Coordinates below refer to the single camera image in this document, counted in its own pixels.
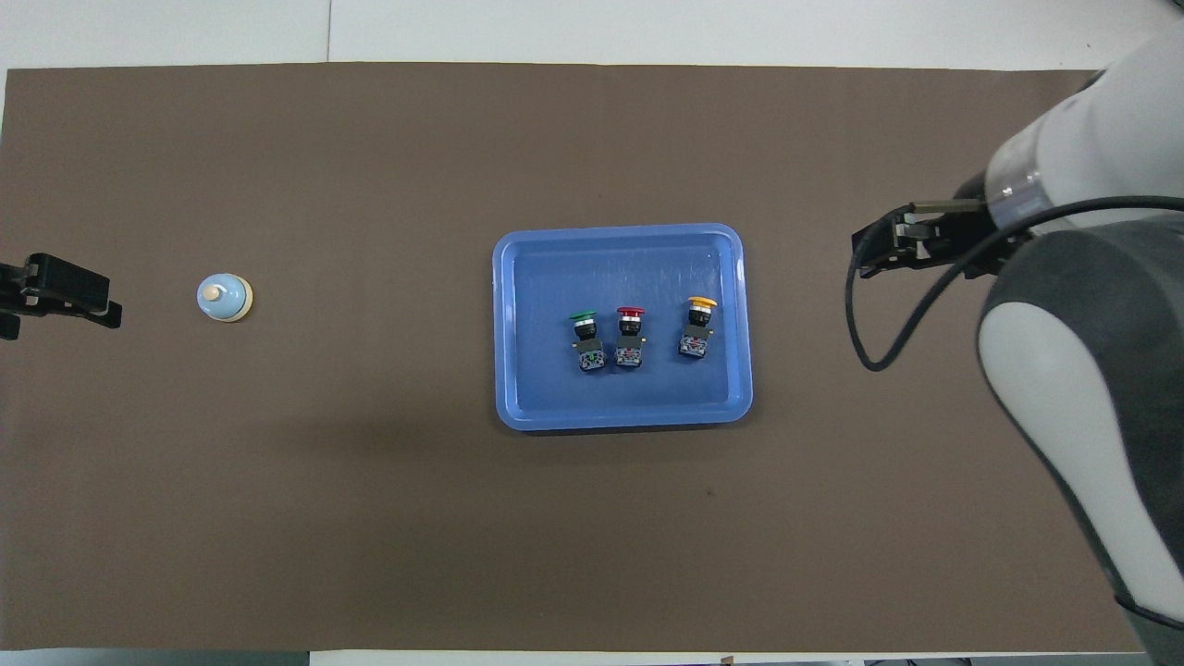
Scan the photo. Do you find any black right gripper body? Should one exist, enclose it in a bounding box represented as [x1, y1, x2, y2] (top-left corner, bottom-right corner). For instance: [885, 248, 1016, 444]
[888, 198, 1030, 276]

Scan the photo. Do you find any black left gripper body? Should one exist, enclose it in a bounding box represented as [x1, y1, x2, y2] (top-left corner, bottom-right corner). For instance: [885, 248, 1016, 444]
[0, 252, 114, 318]

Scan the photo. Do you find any yellow push button switch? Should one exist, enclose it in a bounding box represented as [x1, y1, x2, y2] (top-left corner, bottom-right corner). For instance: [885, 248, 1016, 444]
[676, 295, 720, 361]

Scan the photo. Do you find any red push button switch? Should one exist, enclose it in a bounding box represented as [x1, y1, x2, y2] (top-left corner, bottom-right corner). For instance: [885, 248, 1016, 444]
[613, 306, 648, 369]

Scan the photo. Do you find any green push button switch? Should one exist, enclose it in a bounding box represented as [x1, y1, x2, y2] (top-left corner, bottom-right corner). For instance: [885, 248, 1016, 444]
[567, 309, 608, 375]

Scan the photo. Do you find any blue service bell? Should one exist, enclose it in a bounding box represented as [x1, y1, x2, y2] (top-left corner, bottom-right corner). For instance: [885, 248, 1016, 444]
[195, 274, 255, 324]

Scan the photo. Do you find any blue plastic tray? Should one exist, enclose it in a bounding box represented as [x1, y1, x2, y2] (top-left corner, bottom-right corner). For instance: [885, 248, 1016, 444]
[491, 222, 754, 433]

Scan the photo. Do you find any brown table mat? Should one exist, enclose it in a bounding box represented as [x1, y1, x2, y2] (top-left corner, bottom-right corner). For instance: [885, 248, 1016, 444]
[0, 61, 1178, 653]

